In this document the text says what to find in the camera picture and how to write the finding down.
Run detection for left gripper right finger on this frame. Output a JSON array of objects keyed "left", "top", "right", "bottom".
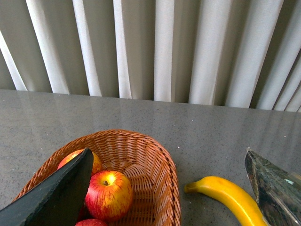
[{"left": 245, "top": 148, "right": 301, "bottom": 226}]

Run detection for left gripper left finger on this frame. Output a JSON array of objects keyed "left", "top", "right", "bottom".
[{"left": 0, "top": 148, "right": 94, "bottom": 226}]

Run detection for yellow banana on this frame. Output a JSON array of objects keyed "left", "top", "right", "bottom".
[{"left": 184, "top": 176, "right": 267, "bottom": 226}]

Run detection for red yellow apple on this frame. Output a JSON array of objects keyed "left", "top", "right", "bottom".
[
  {"left": 85, "top": 170, "right": 133, "bottom": 222},
  {"left": 57, "top": 149, "right": 103, "bottom": 176}
]

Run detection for red apple in basket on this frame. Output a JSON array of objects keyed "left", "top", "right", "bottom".
[{"left": 75, "top": 218, "right": 108, "bottom": 226}]

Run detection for left brown wicker basket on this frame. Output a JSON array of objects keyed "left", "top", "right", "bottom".
[{"left": 16, "top": 129, "right": 181, "bottom": 226}]

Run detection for white pleated curtain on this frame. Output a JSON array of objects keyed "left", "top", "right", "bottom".
[{"left": 0, "top": 0, "right": 301, "bottom": 112}]

